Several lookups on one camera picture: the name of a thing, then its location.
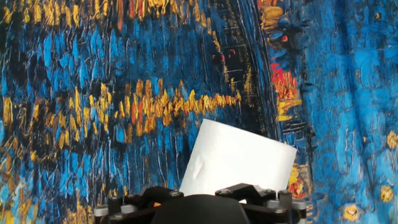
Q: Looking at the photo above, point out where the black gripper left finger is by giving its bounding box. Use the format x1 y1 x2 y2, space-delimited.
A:
93 185 184 224

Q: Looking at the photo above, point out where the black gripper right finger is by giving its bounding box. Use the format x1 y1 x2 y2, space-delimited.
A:
214 182 307 224

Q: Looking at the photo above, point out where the starry night painting tablecloth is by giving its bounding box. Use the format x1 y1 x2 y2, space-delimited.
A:
0 0 398 224

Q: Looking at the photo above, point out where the white toilet paper roll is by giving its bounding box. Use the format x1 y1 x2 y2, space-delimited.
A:
179 118 298 197

